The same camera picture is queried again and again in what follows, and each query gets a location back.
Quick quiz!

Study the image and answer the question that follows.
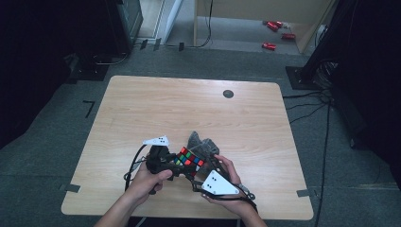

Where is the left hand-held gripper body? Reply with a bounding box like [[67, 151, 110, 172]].
[[142, 135, 178, 176]]

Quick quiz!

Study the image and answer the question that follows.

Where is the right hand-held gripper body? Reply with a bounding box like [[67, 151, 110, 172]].
[[190, 169, 257, 206]]

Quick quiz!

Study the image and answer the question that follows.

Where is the multicoloured puzzle cube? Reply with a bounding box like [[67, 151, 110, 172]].
[[173, 147, 206, 177]]

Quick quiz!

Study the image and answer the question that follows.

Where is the grey fluffy cloth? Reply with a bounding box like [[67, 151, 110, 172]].
[[187, 131, 220, 165]]

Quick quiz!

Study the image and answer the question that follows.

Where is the person's left hand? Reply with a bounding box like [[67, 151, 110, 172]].
[[126, 162, 174, 207]]

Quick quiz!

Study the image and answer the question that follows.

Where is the person's right hand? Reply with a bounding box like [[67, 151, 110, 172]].
[[201, 154, 258, 219]]

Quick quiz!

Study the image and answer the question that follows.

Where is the black metal stand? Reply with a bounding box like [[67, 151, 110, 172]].
[[285, 0, 354, 91]]

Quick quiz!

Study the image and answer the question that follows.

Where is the white panel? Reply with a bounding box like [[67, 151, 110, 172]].
[[157, 0, 184, 45]]

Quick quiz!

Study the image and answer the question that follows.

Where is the dark glass cabinet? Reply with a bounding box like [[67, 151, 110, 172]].
[[105, 0, 145, 55]]

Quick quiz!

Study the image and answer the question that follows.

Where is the black curtain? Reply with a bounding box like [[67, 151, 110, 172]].
[[330, 0, 401, 179], [0, 0, 112, 149]]

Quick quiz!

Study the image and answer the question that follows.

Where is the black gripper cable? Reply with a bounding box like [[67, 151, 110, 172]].
[[124, 144, 149, 193]]

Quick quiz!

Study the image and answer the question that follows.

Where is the short black floor cable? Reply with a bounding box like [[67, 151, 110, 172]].
[[282, 90, 324, 99], [288, 103, 328, 125]]

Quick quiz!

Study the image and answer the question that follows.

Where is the long black floor cable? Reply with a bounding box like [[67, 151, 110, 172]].
[[314, 100, 333, 227]]

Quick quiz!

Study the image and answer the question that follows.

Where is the black floor base plate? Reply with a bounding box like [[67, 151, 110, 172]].
[[66, 53, 111, 84]]

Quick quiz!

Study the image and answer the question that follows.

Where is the black hanging cable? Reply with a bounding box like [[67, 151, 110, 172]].
[[185, 0, 213, 49]]

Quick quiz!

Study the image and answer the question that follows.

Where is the light wooden furniture frame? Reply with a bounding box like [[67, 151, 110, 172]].
[[193, 0, 337, 55]]

